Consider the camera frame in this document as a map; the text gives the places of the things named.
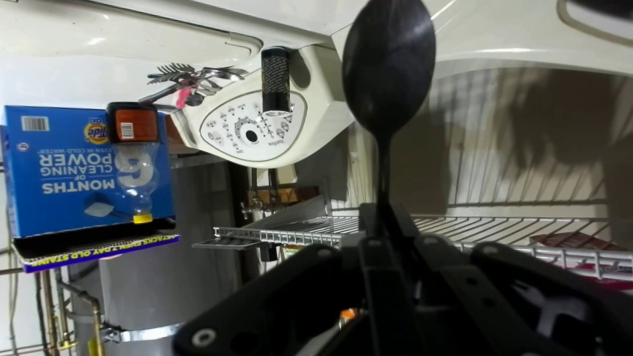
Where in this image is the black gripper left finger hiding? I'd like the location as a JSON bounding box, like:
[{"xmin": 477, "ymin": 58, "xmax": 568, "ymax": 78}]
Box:
[{"xmin": 172, "ymin": 203, "xmax": 388, "ymax": 356}]

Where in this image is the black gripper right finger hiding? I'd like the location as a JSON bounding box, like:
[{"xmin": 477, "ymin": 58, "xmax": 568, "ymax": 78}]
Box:
[{"xmin": 384, "ymin": 205, "xmax": 633, "ymax": 356}]

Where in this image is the silver metal spoon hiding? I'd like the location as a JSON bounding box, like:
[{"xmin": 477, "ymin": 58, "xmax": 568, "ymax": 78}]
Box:
[{"xmin": 340, "ymin": 0, "xmax": 439, "ymax": 226}]

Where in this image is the white dryer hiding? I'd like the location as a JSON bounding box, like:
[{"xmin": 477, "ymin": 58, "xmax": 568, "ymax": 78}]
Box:
[{"xmin": 0, "ymin": 0, "xmax": 362, "ymax": 171}]

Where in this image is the clear bottle yellow cap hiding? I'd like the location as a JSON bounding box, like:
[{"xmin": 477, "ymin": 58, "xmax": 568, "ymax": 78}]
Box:
[{"xmin": 115, "ymin": 141, "xmax": 164, "ymax": 226}]

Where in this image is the black purple tray box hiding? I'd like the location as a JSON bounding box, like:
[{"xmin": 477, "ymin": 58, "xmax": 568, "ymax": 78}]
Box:
[{"xmin": 10, "ymin": 220, "xmax": 182, "ymax": 276}]

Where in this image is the black mesh rectangular object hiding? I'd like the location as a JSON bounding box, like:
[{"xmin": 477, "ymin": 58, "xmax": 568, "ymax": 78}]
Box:
[{"xmin": 259, "ymin": 46, "xmax": 295, "ymax": 116}]

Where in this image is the small orange box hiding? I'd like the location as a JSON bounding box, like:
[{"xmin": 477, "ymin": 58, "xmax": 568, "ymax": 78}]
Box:
[{"xmin": 107, "ymin": 102, "xmax": 162, "ymax": 147}]

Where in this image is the blue detergent box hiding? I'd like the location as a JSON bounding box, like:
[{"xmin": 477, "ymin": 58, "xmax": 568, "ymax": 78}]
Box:
[{"xmin": 0, "ymin": 106, "xmax": 178, "ymax": 242}]

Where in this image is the white wire wall shelf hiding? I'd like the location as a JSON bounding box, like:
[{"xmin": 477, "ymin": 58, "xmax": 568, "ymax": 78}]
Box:
[{"xmin": 192, "ymin": 197, "xmax": 633, "ymax": 286}]

